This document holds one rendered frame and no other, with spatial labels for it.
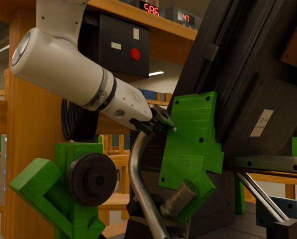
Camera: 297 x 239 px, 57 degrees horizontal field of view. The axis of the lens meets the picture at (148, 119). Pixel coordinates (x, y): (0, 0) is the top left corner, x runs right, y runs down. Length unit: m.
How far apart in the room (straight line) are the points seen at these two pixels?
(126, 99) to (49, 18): 0.20
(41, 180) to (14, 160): 0.35
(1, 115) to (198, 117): 0.51
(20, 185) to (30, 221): 0.38
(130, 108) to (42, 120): 0.30
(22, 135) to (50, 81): 0.30
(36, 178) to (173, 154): 0.31
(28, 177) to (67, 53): 0.20
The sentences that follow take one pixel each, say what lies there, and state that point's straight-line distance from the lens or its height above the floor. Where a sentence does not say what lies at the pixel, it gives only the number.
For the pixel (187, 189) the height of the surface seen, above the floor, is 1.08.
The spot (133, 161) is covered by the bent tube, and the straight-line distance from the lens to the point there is 0.65.
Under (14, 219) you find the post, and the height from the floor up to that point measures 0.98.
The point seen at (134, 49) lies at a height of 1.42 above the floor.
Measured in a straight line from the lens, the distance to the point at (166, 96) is 7.03.
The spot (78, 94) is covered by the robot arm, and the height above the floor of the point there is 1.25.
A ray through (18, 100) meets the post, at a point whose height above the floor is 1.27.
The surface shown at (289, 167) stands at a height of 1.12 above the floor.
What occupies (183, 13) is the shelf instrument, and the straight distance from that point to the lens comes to 1.02.
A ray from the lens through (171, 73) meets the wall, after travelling 12.17.
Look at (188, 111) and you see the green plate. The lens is 0.61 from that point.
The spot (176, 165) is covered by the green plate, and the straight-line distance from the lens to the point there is 0.59.
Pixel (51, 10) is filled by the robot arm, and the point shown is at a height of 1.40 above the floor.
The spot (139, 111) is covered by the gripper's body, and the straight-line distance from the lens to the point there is 0.53.
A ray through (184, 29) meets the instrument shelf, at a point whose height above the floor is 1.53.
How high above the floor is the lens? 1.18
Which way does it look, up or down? 3 degrees up
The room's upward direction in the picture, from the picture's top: straight up
